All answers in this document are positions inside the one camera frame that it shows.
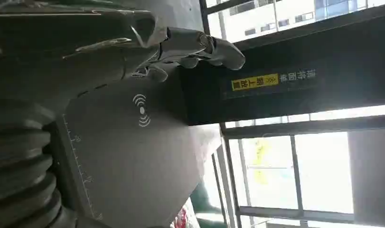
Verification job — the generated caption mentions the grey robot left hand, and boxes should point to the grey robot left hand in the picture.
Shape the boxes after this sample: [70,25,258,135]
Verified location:
[0,0,246,114]

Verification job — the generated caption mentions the grey desk mat charging symbol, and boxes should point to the grey desk mat charging symbol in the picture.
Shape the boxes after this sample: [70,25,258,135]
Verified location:
[55,67,208,228]

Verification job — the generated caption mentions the ribbed grey left arm sleeve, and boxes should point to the ribbed grey left arm sleeve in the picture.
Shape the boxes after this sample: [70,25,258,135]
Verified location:
[0,99,63,228]

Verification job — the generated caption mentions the yellow warning label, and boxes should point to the yellow warning label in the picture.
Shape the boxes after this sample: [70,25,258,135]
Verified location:
[231,73,280,92]

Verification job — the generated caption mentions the dark framed window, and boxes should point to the dark framed window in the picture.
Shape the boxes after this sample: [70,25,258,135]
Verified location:
[211,104,385,228]
[199,0,385,44]

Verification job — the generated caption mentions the red and white package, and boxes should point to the red and white package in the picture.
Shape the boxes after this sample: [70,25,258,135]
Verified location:
[170,206,201,228]

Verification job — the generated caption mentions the black panel with printed text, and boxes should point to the black panel with printed text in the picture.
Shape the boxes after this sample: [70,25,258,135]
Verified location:
[179,6,385,126]

